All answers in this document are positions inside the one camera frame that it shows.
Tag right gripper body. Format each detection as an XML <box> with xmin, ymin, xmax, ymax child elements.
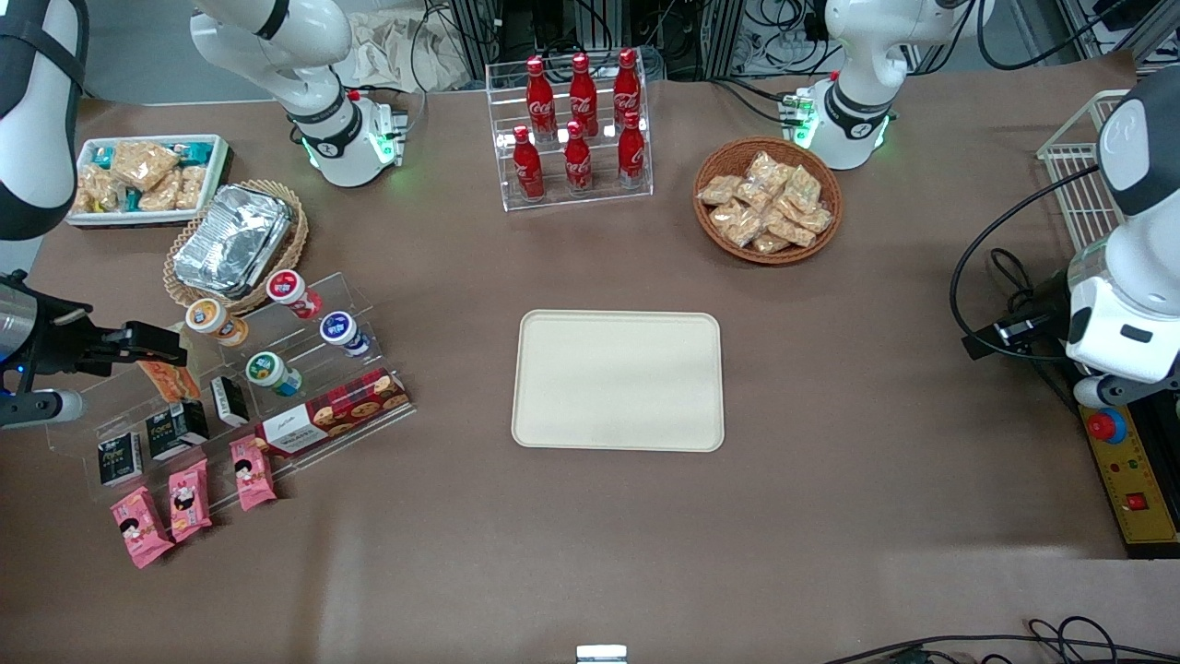
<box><xmin>26</xmin><ymin>309</ymin><xmax>116</xmax><ymax>374</ymax></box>

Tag clear acrylic bottle rack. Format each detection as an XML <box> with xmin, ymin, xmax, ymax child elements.
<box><xmin>485</xmin><ymin>51</ymin><xmax>654</xmax><ymax>213</ymax></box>

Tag beige rectangular tray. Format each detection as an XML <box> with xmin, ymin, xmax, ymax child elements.
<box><xmin>512</xmin><ymin>310</ymin><xmax>725</xmax><ymax>453</ymax></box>

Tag aluminium foil container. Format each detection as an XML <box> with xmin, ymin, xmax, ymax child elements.
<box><xmin>173</xmin><ymin>184</ymin><xmax>294</xmax><ymax>298</ymax></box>

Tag green lid yogurt cup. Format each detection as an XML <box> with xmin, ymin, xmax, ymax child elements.
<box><xmin>245</xmin><ymin>351</ymin><xmax>302</xmax><ymax>397</ymax></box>

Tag black base power cable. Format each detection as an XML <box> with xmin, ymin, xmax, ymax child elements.
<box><xmin>710</xmin><ymin>78</ymin><xmax>803</xmax><ymax>125</ymax></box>

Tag orange lid yogurt cup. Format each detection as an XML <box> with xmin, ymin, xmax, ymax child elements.
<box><xmin>184</xmin><ymin>298</ymin><xmax>248</xmax><ymax>347</ymax></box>

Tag black floor cables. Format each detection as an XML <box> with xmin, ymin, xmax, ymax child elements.
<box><xmin>825</xmin><ymin>616</ymin><xmax>1180</xmax><ymax>664</ymax></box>

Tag black small carton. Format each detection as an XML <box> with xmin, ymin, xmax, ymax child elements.
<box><xmin>99</xmin><ymin>431</ymin><xmax>144</xmax><ymax>487</ymax></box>
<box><xmin>146</xmin><ymin>397</ymin><xmax>210</xmax><ymax>460</ymax></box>
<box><xmin>210</xmin><ymin>375</ymin><xmax>250</xmax><ymax>427</ymax></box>

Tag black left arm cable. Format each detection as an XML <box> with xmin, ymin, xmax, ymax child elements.
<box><xmin>950</xmin><ymin>164</ymin><xmax>1103</xmax><ymax>362</ymax></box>

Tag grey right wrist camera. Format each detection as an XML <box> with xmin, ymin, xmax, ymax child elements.
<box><xmin>0</xmin><ymin>390</ymin><xmax>86</xmax><ymax>428</ymax></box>

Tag black cable bundle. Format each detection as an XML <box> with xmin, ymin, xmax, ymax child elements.
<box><xmin>989</xmin><ymin>247</ymin><xmax>1047</xmax><ymax>316</ymax></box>

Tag aluminium frame rack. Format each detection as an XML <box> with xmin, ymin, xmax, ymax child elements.
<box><xmin>447</xmin><ymin>0</ymin><xmax>738</xmax><ymax>79</ymax></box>

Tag sandwich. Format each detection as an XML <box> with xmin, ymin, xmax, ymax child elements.
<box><xmin>138</xmin><ymin>360</ymin><xmax>201</xmax><ymax>404</ymax></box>

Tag white wire rack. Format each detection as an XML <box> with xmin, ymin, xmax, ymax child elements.
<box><xmin>1037</xmin><ymin>89</ymin><xmax>1133</xmax><ymax>252</ymax></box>

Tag blue lid yogurt cup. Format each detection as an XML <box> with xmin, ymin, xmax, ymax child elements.
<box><xmin>320</xmin><ymin>311</ymin><xmax>372</xmax><ymax>358</ymax></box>

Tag beige crumpled cloth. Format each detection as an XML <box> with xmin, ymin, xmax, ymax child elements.
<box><xmin>346</xmin><ymin>9</ymin><xmax>466</xmax><ymax>93</ymax></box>

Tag yellow emergency stop box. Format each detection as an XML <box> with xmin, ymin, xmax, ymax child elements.
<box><xmin>1077</xmin><ymin>397</ymin><xmax>1180</xmax><ymax>559</ymax></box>

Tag white plastic bin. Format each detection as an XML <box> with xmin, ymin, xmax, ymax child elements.
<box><xmin>66</xmin><ymin>134</ymin><xmax>231</xmax><ymax>229</ymax></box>

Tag oval wicker basket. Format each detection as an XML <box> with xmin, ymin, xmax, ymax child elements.
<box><xmin>163</xmin><ymin>180</ymin><xmax>310</xmax><ymax>316</ymax></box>

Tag red cola bottle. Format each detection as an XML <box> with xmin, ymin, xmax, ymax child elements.
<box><xmin>569</xmin><ymin>53</ymin><xmax>598</xmax><ymax>137</ymax></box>
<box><xmin>513</xmin><ymin>125</ymin><xmax>545</xmax><ymax>200</ymax></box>
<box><xmin>618</xmin><ymin>111</ymin><xmax>646</xmax><ymax>185</ymax></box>
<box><xmin>563</xmin><ymin>121</ymin><xmax>593</xmax><ymax>195</ymax></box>
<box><xmin>613</xmin><ymin>48</ymin><xmax>643</xmax><ymax>125</ymax></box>
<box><xmin>525</xmin><ymin>57</ymin><xmax>557</xmax><ymax>139</ymax></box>

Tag clear acrylic stepped shelf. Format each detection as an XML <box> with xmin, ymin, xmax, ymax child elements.
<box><xmin>46</xmin><ymin>270</ymin><xmax>416</xmax><ymax>504</ymax></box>

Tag pink snack pack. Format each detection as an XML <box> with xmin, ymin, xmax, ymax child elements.
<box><xmin>168</xmin><ymin>458</ymin><xmax>213</xmax><ymax>542</ymax></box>
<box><xmin>111</xmin><ymin>486</ymin><xmax>174</xmax><ymax>568</ymax></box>
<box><xmin>229</xmin><ymin>433</ymin><xmax>277</xmax><ymax>512</ymax></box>

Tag red cookie box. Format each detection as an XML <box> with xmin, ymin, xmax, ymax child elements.
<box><xmin>255</xmin><ymin>367</ymin><xmax>411</xmax><ymax>459</ymax></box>

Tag round wicker basket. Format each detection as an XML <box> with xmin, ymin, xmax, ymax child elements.
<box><xmin>692</xmin><ymin>136</ymin><xmax>844</xmax><ymax>267</ymax></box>

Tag red lid yogurt cup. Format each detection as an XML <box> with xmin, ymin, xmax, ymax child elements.
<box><xmin>266</xmin><ymin>269</ymin><xmax>324</xmax><ymax>320</ymax></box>

